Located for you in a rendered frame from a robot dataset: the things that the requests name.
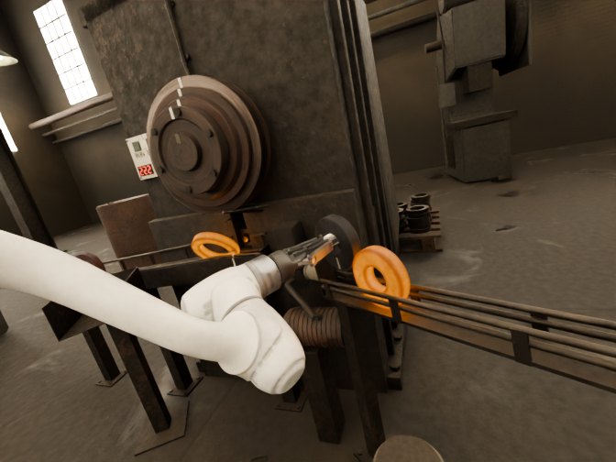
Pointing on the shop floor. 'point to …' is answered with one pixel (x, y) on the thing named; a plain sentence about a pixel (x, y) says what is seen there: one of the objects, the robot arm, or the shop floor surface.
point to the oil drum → (130, 229)
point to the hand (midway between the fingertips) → (335, 236)
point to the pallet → (419, 224)
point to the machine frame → (298, 190)
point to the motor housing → (320, 368)
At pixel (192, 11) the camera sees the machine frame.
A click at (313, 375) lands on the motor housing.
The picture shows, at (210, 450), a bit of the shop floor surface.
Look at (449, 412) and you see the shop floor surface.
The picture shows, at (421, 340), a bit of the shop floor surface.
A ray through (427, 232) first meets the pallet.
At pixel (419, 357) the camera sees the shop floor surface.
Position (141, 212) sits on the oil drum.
